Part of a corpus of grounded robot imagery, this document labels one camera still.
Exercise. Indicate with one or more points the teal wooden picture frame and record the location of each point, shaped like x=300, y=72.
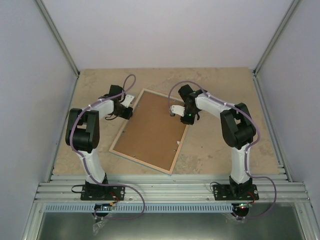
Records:
x=150, y=132

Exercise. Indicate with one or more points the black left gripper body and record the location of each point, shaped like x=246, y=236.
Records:
x=122, y=114

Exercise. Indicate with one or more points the light blue slotted cable duct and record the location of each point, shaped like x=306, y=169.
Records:
x=139, y=207

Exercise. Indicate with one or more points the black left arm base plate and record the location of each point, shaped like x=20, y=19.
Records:
x=102, y=193

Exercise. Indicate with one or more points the aluminium mounting rail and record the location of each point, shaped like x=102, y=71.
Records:
x=174, y=188

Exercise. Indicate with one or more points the brown cardboard backing board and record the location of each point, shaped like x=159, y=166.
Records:
x=150, y=131

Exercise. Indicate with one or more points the right aluminium corner post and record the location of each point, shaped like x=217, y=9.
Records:
x=294, y=5

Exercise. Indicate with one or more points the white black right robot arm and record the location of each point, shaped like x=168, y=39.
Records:
x=237, y=131

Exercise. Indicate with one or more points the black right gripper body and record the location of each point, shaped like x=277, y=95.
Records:
x=193, y=111

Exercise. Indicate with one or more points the aluminium corner post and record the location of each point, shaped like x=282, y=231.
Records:
x=294, y=5
x=56, y=35

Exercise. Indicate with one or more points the left aluminium corner post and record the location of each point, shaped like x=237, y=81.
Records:
x=56, y=35

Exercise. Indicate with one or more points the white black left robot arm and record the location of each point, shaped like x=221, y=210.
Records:
x=83, y=136

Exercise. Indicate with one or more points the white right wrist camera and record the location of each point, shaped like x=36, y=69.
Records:
x=177, y=110

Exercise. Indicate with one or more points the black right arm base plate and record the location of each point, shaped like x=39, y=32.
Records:
x=227, y=192

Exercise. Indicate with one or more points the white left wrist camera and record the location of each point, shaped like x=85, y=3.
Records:
x=127, y=100

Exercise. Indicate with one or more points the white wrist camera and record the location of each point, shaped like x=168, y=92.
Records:
x=127, y=100
x=177, y=110

